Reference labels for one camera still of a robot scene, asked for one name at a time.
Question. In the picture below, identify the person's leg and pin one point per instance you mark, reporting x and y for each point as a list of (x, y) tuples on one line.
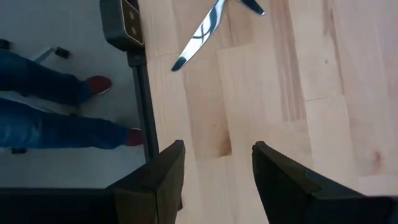
[(37, 77), (56, 130)]

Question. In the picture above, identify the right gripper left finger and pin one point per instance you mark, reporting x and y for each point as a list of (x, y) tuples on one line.
[(149, 193)]

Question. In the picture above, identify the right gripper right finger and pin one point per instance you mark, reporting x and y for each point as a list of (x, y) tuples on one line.
[(295, 196)]

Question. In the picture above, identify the black table-level camera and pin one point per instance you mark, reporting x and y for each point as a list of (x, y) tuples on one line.
[(115, 25)]

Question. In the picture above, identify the person's foot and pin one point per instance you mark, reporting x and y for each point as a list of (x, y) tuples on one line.
[(135, 137), (98, 84)]

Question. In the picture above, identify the person in blue jeans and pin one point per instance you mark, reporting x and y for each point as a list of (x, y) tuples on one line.
[(43, 54)]

